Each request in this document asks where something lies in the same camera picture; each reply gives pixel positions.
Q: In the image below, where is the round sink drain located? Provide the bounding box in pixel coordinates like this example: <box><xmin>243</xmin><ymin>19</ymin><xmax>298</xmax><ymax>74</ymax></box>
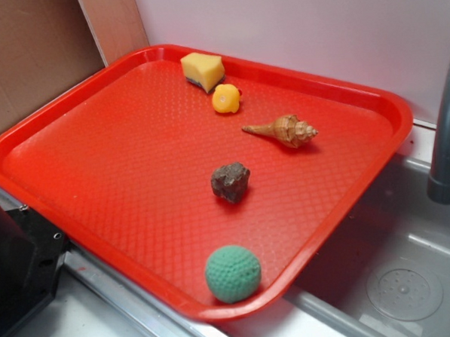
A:
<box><xmin>366</xmin><ymin>259</ymin><xmax>443</xmax><ymax>322</ymax></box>

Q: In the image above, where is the green crocheted ball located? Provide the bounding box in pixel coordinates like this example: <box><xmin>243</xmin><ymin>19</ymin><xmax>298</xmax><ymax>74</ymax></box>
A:
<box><xmin>204</xmin><ymin>245</ymin><xmax>262</xmax><ymax>304</ymax></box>

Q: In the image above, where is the brown spiral seashell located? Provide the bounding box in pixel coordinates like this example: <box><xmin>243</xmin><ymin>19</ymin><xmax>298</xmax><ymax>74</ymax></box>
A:
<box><xmin>241</xmin><ymin>115</ymin><xmax>319</xmax><ymax>149</ymax></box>

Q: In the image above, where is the red plastic tray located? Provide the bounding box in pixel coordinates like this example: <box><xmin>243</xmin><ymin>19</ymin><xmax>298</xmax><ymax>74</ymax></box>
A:
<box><xmin>0</xmin><ymin>45</ymin><xmax>413</xmax><ymax>323</ymax></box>

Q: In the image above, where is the brown cardboard panel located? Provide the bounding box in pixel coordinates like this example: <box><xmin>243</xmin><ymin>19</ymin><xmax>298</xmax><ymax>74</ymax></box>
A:
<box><xmin>0</xmin><ymin>0</ymin><xmax>148</xmax><ymax>134</ymax></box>

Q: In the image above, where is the yellow sponge piece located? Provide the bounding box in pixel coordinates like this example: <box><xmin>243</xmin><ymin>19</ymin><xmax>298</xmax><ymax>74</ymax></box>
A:
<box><xmin>180</xmin><ymin>52</ymin><xmax>225</xmax><ymax>93</ymax></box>

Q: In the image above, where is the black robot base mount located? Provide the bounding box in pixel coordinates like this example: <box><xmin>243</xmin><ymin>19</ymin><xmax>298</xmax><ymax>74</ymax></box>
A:
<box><xmin>0</xmin><ymin>205</ymin><xmax>68</xmax><ymax>337</ymax></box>

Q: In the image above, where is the grey plastic sink basin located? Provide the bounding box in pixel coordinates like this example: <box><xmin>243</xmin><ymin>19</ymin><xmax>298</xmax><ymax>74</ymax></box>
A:
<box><xmin>222</xmin><ymin>155</ymin><xmax>450</xmax><ymax>337</ymax></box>

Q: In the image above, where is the dark brown rock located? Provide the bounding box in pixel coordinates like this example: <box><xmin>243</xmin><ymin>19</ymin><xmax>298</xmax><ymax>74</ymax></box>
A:
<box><xmin>210</xmin><ymin>162</ymin><xmax>251</xmax><ymax>204</ymax></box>

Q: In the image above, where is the yellow rubber duck toy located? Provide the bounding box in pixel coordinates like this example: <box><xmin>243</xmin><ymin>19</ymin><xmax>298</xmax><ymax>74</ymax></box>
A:
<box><xmin>212</xmin><ymin>84</ymin><xmax>241</xmax><ymax>114</ymax></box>

